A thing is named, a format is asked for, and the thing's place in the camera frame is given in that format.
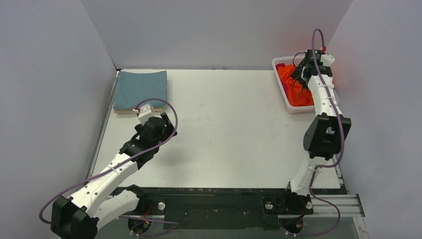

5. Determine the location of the orange t shirt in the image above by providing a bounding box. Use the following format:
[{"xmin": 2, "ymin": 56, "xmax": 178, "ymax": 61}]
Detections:
[{"xmin": 276, "ymin": 63, "xmax": 314, "ymax": 107}]

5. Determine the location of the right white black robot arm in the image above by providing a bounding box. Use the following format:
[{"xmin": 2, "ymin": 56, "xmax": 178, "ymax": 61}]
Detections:
[{"xmin": 281, "ymin": 50, "xmax": 351, "ymax": 215}]

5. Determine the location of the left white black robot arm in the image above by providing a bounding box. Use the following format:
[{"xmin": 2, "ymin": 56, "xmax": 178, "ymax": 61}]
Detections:
[{"xmin": 50, "ymin": 111, "xmax": 177, "ymax": 239}]

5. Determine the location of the white plastic basket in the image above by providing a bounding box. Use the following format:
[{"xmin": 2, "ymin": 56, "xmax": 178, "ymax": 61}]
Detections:
[{"xmin": 272, "ymin": 55, "xmax": 340, "ymax": 115}]

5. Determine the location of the folded beige t shirt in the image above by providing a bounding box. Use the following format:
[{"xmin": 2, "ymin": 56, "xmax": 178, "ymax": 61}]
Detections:
[{"xmin": 113, "ymin": 107, "xmax": 165, "ymax": 115}]

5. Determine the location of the folded blue t shirt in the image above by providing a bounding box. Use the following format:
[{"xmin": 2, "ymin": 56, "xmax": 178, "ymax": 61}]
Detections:
[{"xmin": 113, "ymin": 71, "xmax": 167, "ymax": 111}]

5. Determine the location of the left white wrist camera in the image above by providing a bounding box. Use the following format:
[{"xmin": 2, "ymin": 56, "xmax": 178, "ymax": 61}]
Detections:
[{"xmin": 132, "ymin": 103, "xmax": 155, "ymax": 124}]

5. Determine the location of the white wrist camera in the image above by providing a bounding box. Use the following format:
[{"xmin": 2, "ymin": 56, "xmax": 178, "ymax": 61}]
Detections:
[
  {"xmin": 320, "ymin": 47, "xmax": 335, "ymax": 67},
  {"xmin": 132, "ymin": 103, "xmax": 155, "ymax": 124}
]

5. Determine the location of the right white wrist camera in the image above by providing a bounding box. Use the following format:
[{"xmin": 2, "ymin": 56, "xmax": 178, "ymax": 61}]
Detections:
[{"xmin": 320, "ymin": 47, "xmax": 335, "ymax": 67}]

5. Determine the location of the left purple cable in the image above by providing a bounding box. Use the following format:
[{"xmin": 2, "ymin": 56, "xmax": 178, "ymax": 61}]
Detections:
[{"xmin": 39, "ymin": 98, "xmax": 181, "ymax": 238}]

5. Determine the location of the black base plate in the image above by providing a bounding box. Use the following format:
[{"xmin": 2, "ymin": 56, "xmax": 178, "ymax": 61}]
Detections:
[{"xmin": 108, "ymin": 186, "xmax": 314, "ymax": 231}]

